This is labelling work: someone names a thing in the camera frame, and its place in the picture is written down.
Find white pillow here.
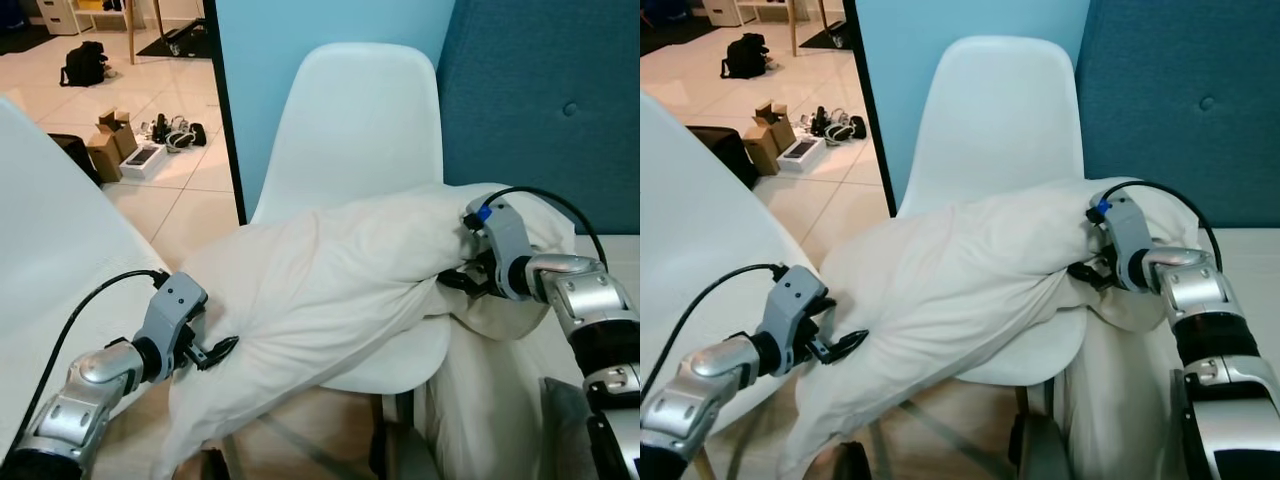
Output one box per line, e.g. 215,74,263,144
780,177,1203,480
150,183,580,480

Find bed with white sheet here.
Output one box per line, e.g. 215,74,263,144
1058,227,1280,480
414,234,641,480

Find white flat box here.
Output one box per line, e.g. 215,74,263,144
777,134,828,175
117,142,170,182

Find blue upholstered headboard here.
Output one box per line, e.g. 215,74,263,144
436,0,641,237
1074,0,1280,230

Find brown cardboard box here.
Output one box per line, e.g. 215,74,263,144
741,99,799,177
84,107,142,183

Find black white headset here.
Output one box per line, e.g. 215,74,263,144
809,104,869,144
149,112,209,154

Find black fabric object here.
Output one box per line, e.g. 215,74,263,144
687,124,760,190
47,132,102,187

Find black bag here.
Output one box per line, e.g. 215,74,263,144
721,32,772,80
59,41,110,89

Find black floor mat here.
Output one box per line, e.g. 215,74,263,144
798,15,851,51
136,19,214,60

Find wooden table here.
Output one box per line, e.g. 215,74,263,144
119,0,167,67
784,0,837,57

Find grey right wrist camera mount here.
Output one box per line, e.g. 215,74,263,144
479,197,537,302
1099,191,1158,294

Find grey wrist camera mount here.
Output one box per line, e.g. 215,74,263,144
479,197,537,302
1099,191,1158,294
759,264,837,372
134,271,210,377

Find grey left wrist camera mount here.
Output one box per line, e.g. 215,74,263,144
134,271,210,377
759,264,837,372

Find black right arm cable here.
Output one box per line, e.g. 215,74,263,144
1092,179,1224,273
463,186,610,273

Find black door frame edge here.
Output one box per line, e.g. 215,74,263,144
843,0,897,217
202,0,249,227

